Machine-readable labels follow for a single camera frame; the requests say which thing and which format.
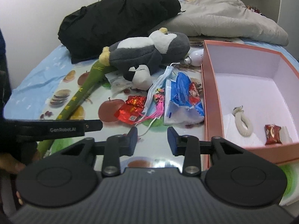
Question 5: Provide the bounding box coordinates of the small panda plush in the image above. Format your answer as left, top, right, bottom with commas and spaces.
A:
123, 65, 152, 91

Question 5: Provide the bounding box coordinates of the person hand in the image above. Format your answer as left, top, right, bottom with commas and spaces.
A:
0, 151, 41, 206

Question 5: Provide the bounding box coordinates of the pink cardboard box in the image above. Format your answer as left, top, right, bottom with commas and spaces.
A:
202, 41, 298, 164

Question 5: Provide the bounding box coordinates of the grey penguin plush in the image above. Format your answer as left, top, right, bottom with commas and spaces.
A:
99, 27, 191, 74

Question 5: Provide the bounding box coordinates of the clear plastic packet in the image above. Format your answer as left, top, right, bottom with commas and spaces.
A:
105, 71, 133, 96

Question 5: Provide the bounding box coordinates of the pink tassel ornament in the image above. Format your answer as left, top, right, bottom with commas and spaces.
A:
136, 88, 165, 124

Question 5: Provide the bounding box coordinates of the red candy wrapper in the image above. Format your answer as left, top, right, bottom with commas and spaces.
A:
114, 96, 147, 125

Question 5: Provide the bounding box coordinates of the blue white plastic bag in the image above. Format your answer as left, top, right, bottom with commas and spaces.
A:
164, 72, 205, 125

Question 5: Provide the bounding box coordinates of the blue face mask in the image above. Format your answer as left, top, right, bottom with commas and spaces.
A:
142, 63, 179, 115

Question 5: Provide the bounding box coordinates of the red snack packet in box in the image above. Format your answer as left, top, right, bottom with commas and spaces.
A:
265, 124, 282, 145

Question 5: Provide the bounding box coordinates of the black jacket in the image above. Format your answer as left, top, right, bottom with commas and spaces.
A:
58, 0, 181, 64

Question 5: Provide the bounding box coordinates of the white rope ring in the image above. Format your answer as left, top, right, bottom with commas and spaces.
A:
232, 106, 254, 138

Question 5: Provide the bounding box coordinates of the green long plush snake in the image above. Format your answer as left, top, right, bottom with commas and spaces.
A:
36, 59, 118, 156

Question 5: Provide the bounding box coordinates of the white spray bottle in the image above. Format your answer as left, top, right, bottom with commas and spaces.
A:
184, 49, 204, 67

